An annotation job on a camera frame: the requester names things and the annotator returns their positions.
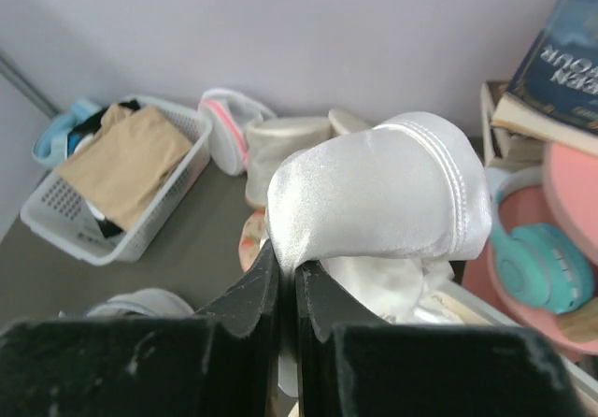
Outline teal headphones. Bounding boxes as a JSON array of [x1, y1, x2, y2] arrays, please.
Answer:
[[490, 166, 594, 314]]

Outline pink two-tier shelf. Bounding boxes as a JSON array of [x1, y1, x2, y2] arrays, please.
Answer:
[[462, 145, 597, 362]]

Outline beige folded garment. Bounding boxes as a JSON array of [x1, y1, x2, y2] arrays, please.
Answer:
[[54, 104, 192, 232]]

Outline white satin bra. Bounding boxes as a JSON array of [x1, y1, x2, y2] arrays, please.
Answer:
[[266, 112, 491, 324]]

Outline white mesh laundry bag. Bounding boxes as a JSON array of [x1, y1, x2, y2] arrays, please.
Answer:
[[58, 288, 194, 318]]

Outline Nineteen Eighty-Four blue book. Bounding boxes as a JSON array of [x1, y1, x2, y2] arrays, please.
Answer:
[[491, 0, 597, 155]]

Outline beige mesh laundry bag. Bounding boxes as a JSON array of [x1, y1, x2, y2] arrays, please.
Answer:
[[245, 117, 332, 209]]

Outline grey plastic laundry basket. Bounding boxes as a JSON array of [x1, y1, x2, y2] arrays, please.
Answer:
[[20, 95, 212, 266]]

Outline pink patterned round bag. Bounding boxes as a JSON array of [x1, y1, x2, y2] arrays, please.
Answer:
[[238, 209, 267, 273]]

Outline stack of books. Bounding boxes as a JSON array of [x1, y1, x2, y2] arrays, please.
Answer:
[[479, 79, 548, 168]]

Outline pink trimmed mesh bag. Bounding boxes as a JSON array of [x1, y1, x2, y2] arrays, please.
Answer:
[[197, 88, 278, 176]]

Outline light blue headphones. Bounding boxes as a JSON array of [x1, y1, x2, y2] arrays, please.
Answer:
[[32, 99, 101, 169]]

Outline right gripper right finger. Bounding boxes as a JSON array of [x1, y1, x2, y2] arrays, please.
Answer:
[[295, 262, 584, 416]]

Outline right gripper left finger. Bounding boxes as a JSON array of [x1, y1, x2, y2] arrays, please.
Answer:
[[1, 244, 279, 416]]

